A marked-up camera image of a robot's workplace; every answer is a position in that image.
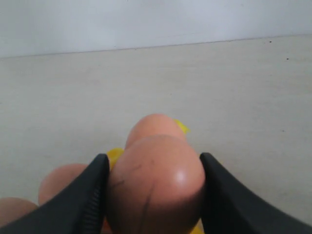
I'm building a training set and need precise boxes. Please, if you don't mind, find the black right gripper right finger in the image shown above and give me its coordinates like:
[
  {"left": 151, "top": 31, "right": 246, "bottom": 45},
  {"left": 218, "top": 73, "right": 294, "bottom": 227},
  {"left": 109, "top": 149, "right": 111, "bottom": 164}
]
[{"left": 200, "top": 153, "right": 312, "bottom": 234}]

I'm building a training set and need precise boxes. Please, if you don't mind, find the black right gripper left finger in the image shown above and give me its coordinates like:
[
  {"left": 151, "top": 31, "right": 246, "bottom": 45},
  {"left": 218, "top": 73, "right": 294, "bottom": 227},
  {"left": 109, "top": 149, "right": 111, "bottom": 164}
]
[{"left": 0, "top": 154, "right": 109, "bottom": 234}]

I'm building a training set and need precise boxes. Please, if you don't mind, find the brown speckled egg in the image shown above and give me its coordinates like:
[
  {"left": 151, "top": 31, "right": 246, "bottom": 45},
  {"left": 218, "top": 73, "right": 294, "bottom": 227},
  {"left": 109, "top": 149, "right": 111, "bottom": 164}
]
[
  {"left": 38, "top": 163, "right": 88, "bottom": 206},
  {"left": 0, "top": 197, "right": 38, "bottom": 227},
  {"left": 106, "top": 135, "right": 205, "bottom": 234}
]

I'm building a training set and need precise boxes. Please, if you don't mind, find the yellow plastic egg tray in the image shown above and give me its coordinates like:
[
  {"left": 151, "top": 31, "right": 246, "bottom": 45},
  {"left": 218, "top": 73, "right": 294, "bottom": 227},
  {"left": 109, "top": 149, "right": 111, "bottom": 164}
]
[{"left": 101, "top": 119, "right": 204, "bottom": 234}]

